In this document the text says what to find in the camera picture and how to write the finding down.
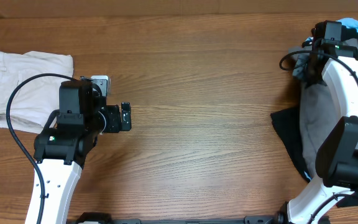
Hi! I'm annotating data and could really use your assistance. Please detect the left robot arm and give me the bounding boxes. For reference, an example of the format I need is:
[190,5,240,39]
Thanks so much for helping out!
[25,75,132,223]

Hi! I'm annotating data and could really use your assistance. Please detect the left black cable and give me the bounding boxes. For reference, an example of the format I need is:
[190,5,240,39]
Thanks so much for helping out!
[6,73,80,224]

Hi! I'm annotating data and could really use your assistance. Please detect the black cable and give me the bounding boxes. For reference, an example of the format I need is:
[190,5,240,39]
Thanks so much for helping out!
[278,50,358,116]
[6,73,80,224]

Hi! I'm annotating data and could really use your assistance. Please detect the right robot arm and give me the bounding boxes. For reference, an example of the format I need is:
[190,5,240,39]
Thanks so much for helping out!
[277,21,358,223]

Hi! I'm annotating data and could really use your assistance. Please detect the folded beige shorts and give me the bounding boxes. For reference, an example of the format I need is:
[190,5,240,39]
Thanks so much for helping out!
[0,50,75,134]

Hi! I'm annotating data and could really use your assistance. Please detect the right black cable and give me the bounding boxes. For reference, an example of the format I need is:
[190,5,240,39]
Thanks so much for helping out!
[278,50,358,116]

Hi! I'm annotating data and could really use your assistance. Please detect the grey shorts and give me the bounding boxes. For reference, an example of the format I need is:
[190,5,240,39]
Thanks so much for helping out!
[287,37,358,180]

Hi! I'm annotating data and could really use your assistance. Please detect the black polo shirt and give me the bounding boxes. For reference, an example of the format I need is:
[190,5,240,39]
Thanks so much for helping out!
[270,30,358,208]

